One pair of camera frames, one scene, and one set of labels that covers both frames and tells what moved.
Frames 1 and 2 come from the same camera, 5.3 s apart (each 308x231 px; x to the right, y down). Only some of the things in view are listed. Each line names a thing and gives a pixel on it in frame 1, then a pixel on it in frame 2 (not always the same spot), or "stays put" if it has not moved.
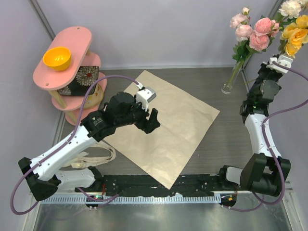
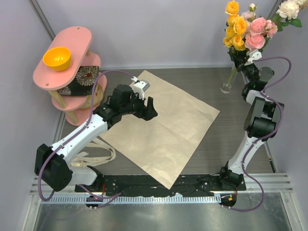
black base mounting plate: (138, 185) stays put
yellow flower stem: (293, 35) → (236, 28)
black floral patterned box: (86, 76) stays put
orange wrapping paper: (163, 152) stays put
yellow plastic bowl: (57, 58) stays put
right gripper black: (263, 68) → (242, 67)
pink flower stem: (243, 35) → (250, 15)
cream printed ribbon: (83, 161) stays put
